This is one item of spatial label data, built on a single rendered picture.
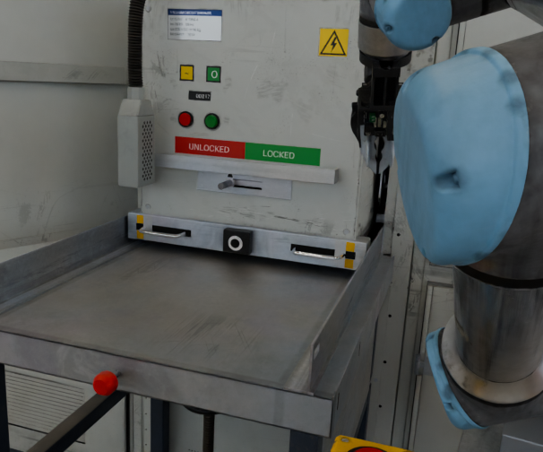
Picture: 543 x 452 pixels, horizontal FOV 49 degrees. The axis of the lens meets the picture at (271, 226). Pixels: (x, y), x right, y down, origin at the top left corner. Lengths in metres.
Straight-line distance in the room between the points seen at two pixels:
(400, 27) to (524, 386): 0.39
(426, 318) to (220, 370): 0.70
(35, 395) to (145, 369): 1.15
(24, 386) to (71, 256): 0.84
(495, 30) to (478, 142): 1.03
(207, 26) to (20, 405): 1.31
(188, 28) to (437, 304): 0.81
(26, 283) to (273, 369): 0.50
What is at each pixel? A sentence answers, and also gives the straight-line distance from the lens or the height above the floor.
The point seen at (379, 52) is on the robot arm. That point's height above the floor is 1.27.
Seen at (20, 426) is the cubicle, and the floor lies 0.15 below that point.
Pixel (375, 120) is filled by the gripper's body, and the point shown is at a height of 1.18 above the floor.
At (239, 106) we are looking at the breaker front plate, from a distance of 1.24.
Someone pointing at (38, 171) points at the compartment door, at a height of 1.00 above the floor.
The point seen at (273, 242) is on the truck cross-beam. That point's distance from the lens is 1.24.
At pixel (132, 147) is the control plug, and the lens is 1.22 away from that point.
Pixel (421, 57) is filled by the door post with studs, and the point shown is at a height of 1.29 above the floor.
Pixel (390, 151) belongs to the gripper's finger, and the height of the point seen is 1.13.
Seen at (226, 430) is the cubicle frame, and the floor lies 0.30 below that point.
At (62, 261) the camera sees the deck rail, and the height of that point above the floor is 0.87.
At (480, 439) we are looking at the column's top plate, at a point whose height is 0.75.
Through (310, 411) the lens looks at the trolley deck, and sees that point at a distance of 0.80.
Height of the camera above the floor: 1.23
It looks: 14 degrees down
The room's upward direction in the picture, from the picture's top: 3 degrees clockwise
